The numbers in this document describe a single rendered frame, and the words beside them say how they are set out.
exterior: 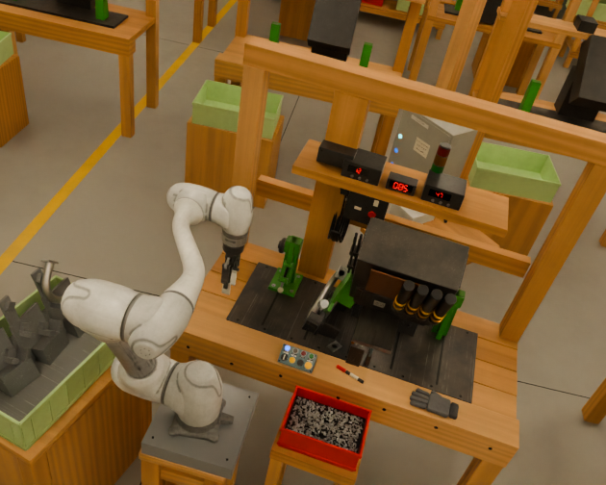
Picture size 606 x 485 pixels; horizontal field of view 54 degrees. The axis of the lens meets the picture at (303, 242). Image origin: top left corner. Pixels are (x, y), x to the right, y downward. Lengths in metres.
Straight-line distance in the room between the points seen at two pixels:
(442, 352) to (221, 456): 1.11
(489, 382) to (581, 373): 1.72
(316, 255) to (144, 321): 1.44
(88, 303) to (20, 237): 2.93
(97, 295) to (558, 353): 3.45
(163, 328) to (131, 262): 2.71
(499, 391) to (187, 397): 1.37
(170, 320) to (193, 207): 0.51
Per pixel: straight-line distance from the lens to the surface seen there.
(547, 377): 4.27
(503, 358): 2.91
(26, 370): 2.52
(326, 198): 2.65
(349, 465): 2.38
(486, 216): 2.50
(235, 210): 1.93
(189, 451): 2.24
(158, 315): 1.56
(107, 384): 2.57
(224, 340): 2.56
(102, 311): 1.59
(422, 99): 2.36
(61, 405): 2.46
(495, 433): 2.60
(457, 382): 2.69
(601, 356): 4.65
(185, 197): 1.97
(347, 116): 2.44
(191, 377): 2.07
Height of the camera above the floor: 2.84
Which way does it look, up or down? 39 degrees down
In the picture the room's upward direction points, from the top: 12 degrees clockwise
